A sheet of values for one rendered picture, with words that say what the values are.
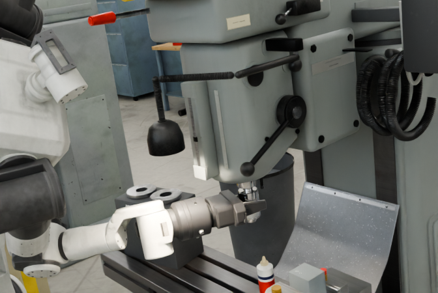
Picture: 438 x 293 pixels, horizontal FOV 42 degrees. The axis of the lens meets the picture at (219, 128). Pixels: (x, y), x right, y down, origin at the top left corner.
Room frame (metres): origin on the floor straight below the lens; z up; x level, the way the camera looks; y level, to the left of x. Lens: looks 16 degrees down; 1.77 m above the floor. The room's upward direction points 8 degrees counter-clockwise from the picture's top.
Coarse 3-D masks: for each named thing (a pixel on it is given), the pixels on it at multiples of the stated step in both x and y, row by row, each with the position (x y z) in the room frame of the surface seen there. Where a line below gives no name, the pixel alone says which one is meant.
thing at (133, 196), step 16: (128, 192) 1.59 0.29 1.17; (144, 192) 1.57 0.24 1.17; (160, 192) 1.55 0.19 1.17; (176, 192) 1.54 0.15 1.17; (128, 224) 1.56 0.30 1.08; (128, 240) 1.57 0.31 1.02; (176, 240) 1.46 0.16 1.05; (192, 240) 1.51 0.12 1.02; (144, 256) 1.53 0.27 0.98; (176, 256) 1.45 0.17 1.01; (192, 256) 1.50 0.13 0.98
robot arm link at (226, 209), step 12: (228, 192) 1.25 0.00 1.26; (192, 204) 1.17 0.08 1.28; (204, 204) 1.17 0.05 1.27; (216, 204) 1.19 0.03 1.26; (228, 204) 1.18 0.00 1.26; (240, 204) 1.17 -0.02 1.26; (192, 216) 1.15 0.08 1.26; (204, 216) 1.15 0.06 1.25; (216, 216) 1.16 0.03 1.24; (228, 216) 1.17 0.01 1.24; (240, 216) 1.16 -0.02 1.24; (204, 228) 1.15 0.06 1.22
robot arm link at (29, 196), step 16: (32, 176) 0.99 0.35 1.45; (0, 192) 0.95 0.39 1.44; (16, 192) 0.95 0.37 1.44; (32, 192) 0.96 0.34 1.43; (48, 192) 0.96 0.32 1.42; (0, 208) 0.93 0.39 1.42; (16, 208) 0.94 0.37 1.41; (32, 208) 0.95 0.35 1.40; (48, 208) 0.96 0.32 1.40; (0, 224) 0.92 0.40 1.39; (16, 224) 0.94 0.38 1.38; (32, 224) 0.96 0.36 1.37; (48, 224) 1.03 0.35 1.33
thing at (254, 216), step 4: (256, 196) 1.22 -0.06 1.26; (244, 200) 1.21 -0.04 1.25; (248, 200) 1.21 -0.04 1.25; (252, 200) 1.21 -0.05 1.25; (256, 200) 1.21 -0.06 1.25; (256, 212) 1.21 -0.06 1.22; (260, 212) 1.22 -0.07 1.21; (248, 216) 1.21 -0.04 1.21; (252, 216) 1.21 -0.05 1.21; (256, 216) 1.21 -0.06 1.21
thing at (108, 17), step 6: (108, 12) 1.16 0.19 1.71; (126, 12) 1.19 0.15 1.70; (132, 12) 1.20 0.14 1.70; (138, 12) 1.21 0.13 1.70; (144, 12) 1.22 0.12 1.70; (150, 12) 1.22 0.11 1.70; (90, 18) 1.14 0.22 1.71; (96, 18) 1.14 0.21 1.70; (102, 18) 1.15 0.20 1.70; (108, 18) 1.16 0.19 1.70; (114, 18) 1.16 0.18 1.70; (120, 18) 1.18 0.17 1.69; (90, 24) 1.14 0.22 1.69; (96, 24) 1.14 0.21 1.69; (102, 24) 1.16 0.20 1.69
